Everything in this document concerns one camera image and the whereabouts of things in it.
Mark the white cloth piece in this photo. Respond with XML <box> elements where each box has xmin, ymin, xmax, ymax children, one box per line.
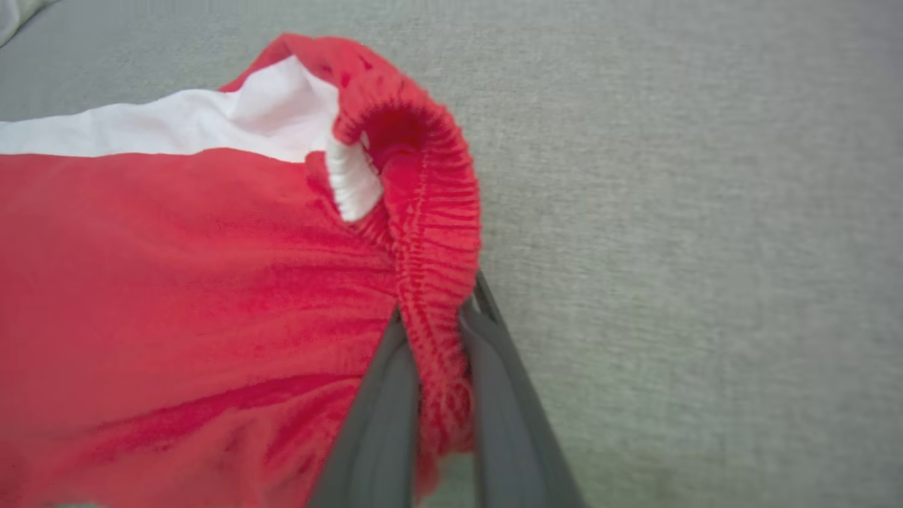
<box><xmin>0</xmin><ymin>0</ymin><xmax>54</xmax><ymax>47</ymax></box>

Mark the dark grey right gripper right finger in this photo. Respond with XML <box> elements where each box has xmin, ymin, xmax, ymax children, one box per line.
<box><xmin>459</xmin><ymin>272</ymin><xmax>586</xmax><ymax>508</ymax></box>

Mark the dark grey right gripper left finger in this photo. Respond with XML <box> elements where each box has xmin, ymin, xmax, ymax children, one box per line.
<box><xmin>308</xmin><ymin>310</ymin><xmax>422</xmax><ymax>508</ymax></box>

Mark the red white jersey shirt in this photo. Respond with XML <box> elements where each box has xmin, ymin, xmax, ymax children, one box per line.
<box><xmin>0</xmin><ymin>32</ymin><xmax>484</xmax><ymax>508</ymax></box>

